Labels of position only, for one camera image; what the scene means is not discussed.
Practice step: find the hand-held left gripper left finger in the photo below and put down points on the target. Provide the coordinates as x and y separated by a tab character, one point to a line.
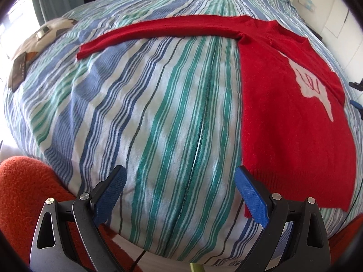
109	197

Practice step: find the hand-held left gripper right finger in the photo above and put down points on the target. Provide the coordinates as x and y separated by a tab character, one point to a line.
252	195

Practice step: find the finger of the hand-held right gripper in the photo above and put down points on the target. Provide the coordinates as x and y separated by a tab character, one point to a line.
358	104
357	85

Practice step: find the red knit sweater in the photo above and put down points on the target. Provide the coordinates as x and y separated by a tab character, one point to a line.
283	119

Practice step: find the white wardrobe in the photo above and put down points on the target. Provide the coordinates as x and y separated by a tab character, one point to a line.
340	19

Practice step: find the orange fuzzy cloth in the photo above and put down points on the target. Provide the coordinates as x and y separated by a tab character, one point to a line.
22	181

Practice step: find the striped bed cover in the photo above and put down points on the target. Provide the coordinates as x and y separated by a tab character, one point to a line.
156	119

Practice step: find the light green plastic strip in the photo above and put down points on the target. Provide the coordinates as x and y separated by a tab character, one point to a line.
197	268

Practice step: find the black smartphone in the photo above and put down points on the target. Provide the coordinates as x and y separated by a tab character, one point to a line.
18	70

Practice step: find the patterned white pillow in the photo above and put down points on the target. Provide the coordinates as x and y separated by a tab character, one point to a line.
56	27

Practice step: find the bright window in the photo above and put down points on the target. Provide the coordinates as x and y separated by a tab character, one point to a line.
17	14

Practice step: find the blue curtain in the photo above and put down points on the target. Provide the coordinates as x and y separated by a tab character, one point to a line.
42	0

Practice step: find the white wall outlet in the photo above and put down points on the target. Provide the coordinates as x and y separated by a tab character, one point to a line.
306	4

